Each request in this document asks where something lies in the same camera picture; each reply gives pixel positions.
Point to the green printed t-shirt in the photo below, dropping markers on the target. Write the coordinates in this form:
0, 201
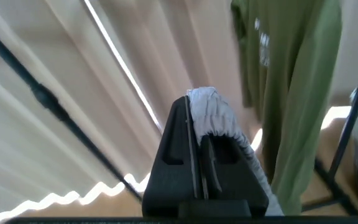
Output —
291, 93

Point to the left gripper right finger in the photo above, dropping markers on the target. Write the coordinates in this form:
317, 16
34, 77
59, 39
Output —
235, 183

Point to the pale grey garment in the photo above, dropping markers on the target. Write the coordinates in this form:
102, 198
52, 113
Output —
210, 112

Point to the black clothes rack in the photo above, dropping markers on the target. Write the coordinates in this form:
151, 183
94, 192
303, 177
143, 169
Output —
45, 98

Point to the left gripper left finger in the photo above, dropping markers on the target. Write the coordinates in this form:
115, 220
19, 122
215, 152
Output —
172, 180

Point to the beige curtain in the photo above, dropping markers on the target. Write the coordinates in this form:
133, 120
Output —
73, 155

